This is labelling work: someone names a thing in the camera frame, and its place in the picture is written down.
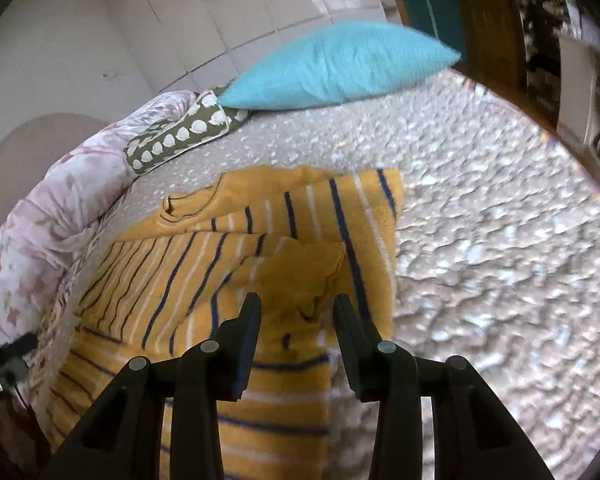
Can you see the pink floral duvet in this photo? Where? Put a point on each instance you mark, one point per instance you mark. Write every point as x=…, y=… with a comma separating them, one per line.
x=55, y=210

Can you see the olive bolster pillow white print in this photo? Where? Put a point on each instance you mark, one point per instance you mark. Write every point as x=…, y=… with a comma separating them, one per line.
x=180, y=135

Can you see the cluttered white shelf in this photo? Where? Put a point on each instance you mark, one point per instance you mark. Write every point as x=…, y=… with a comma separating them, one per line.
x=585, y=90

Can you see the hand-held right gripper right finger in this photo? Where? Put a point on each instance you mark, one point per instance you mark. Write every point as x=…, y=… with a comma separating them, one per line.
x=352, y=360

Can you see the white wardrobe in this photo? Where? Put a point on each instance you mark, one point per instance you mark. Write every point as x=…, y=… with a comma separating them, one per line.
x=230, y=10

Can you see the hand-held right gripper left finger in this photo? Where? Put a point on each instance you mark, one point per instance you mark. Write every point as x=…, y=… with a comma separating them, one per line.
x=244, y=360

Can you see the wooden door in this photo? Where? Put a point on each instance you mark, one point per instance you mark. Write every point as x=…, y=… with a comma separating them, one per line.
x=490, y=20

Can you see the beige spotted bedsheet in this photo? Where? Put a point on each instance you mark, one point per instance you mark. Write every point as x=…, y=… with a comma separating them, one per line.
x=480, y=240

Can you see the yellow striped sweater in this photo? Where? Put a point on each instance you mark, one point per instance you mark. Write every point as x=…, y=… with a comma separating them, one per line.
x=190, y=265

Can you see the geometric patterned blanket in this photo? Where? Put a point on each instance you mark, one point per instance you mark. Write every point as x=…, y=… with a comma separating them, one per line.
x=55, y=320

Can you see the teal pillow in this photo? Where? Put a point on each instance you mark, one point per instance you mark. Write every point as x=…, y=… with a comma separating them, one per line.
x=330, y=67

